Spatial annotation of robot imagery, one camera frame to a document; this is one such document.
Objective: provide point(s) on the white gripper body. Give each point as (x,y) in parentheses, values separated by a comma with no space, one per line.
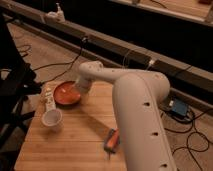
(83,85)

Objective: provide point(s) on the orange ceramic bowl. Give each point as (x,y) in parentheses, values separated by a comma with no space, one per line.
(66,94)

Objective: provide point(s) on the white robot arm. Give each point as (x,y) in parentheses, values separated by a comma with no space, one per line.
(136,95)

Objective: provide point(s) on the white paper cup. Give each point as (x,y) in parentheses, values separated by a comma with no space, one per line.
(52,119)

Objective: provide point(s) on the orange and blue tool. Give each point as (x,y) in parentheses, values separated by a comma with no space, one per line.
(112,141)

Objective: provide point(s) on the black chair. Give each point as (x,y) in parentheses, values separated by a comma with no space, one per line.
(17,81)

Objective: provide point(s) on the blue electronic box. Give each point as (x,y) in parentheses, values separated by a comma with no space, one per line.
(178,108)

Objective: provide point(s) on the white object on rail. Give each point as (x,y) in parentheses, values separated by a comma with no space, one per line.
(58,15)

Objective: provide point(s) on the long metal rail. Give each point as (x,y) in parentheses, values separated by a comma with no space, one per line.
(181,45)

